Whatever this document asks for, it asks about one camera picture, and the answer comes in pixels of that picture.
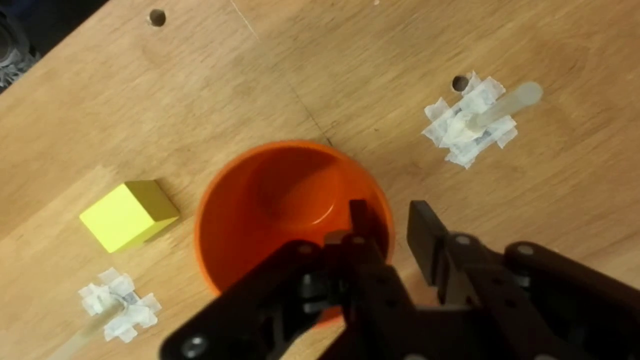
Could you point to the long clear plastic stick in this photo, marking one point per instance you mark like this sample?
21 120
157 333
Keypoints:
83 336

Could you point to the short clear plastic stick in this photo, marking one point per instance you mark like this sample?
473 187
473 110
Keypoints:
521 99

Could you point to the clear plastic piece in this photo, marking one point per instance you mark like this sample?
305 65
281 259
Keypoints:
122 313
452 130

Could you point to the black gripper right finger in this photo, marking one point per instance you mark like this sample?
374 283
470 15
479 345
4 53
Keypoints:
533 301

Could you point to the yellow wooden block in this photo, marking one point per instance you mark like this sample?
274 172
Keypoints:
121 216

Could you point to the orange plastic cup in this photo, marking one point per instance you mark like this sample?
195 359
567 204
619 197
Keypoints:
266 201

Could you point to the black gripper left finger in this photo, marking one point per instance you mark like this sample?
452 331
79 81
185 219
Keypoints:
281 307

